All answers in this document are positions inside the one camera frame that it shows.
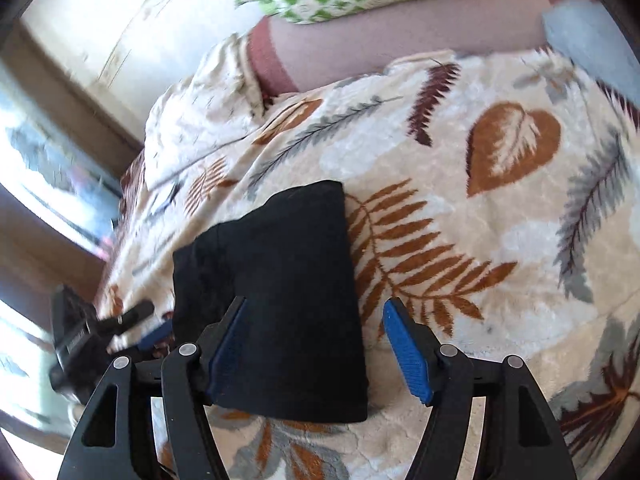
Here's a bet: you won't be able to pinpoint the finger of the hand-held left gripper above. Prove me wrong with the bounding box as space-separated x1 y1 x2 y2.
107 321 173 356
97 301 156 337

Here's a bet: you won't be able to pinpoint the light blue quilt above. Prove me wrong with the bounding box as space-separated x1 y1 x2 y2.
541 0 631 81

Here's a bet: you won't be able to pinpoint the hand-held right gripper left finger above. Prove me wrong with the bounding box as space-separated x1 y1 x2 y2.
56 296 249 480

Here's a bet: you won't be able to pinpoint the white crumpled quilt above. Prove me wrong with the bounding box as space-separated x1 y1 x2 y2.
144 32 281 191

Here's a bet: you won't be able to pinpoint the leaf print fleece blanket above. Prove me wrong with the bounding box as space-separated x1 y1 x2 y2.
95 47 640 480

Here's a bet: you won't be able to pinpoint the brown door frame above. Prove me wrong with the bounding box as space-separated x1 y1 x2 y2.
0 20 146 161

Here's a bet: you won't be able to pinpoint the pink quilted bolster cushion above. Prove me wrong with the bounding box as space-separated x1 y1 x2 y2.
250 0 563 96

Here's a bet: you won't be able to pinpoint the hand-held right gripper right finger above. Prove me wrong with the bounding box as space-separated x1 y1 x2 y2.
382 296 573 480

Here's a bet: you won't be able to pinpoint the black pants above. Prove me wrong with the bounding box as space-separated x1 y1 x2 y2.
172 180 370 423

